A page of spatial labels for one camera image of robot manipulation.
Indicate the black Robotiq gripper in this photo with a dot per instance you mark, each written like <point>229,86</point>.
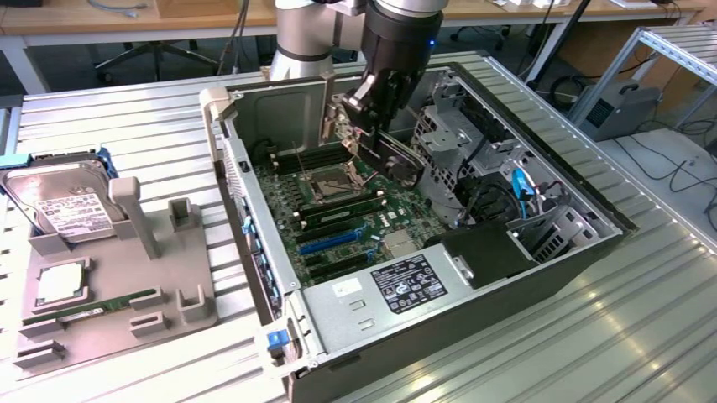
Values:
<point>397,50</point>

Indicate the black Nvidia graphics card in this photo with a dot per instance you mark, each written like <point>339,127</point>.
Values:
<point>400,163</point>

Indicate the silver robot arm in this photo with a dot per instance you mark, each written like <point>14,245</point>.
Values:
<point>301,33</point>

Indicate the small black chair base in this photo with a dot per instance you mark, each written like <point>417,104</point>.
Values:
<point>469,31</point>

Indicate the long wooden desk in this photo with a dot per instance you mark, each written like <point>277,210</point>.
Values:
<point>475,14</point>

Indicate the silver drive cage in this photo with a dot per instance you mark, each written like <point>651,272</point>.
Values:
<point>447,138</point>

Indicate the metal socket cover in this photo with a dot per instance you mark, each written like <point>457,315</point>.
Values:
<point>355,174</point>

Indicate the thin locking lever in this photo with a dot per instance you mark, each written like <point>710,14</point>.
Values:
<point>300,163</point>

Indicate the CPU socket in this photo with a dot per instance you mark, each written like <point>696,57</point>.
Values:
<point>329,182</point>

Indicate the green motherboard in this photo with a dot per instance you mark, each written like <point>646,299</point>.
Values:
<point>391,210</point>

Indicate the brown cardboard box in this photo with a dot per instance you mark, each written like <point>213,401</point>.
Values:
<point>189,7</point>

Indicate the black case release latch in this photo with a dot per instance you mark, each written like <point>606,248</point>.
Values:
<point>244,166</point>

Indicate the dark RAM stick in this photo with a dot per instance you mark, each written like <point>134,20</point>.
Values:
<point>341,214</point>

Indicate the black office chair base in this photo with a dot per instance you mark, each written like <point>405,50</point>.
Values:
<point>156,52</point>

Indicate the silver chipset heatsink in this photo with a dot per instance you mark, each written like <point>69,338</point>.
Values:
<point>397,243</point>

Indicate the blue expansion slot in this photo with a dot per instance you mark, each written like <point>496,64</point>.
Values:
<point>329,244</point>

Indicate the black plastic shroud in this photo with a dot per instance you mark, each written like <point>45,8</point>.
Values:
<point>487,252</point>

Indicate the silver disk bay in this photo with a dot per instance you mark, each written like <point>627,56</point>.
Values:
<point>554,239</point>

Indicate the hard drive with blue caddy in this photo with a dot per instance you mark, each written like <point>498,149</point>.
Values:
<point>105,161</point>

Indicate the wooden desk with cardboard box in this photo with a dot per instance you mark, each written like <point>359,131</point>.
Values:
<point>56,21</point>

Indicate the grey power supply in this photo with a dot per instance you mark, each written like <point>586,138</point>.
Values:
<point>347,319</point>

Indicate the open black PC case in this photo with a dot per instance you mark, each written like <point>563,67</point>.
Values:
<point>503,310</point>

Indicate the silver hard disk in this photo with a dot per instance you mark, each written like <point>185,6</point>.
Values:
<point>66,197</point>

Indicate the blue case latch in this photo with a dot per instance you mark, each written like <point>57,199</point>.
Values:
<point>276,339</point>

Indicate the grey plastic parts rack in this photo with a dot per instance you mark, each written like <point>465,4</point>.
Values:
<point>112,273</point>

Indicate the silver CPU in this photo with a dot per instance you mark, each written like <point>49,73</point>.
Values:
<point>61,283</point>

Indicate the green RAM stick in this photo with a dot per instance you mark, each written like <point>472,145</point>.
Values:
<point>84,312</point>

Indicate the aluminium slat frame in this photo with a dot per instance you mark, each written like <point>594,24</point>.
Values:
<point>671,42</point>

